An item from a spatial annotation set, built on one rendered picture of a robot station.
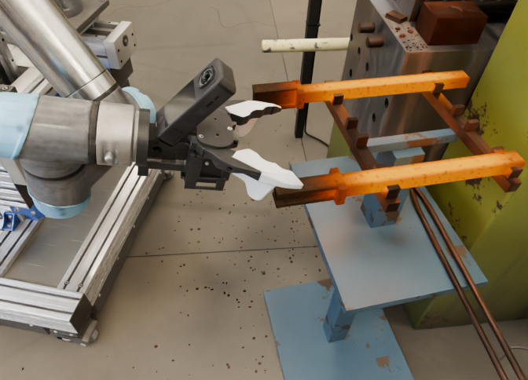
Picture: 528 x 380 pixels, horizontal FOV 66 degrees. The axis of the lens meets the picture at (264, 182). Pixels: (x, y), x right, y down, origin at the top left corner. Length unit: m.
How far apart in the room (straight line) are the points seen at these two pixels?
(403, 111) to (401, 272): 0.43
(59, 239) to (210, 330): 0.60
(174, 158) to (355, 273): 0.47
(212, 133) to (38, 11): 0.28
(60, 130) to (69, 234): 1.08
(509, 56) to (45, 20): 0.87
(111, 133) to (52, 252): 1.07
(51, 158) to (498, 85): 0.90
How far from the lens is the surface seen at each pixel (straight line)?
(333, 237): 0.88
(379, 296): 0.83
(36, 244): 1.57
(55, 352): 1.59
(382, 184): 0.63
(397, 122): 1.11
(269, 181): 0.49
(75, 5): 1.39
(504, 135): 1.04
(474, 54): 1.08
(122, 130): 0.49
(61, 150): 0.50
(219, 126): 0.51
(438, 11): 1.05
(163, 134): 0.49
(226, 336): 1.48
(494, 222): 1.11
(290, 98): 0.79
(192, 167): 0.51
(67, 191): 0.57
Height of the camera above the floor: 1.36
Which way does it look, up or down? 47 degrees down
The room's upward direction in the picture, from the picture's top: 2 degrees clockwise
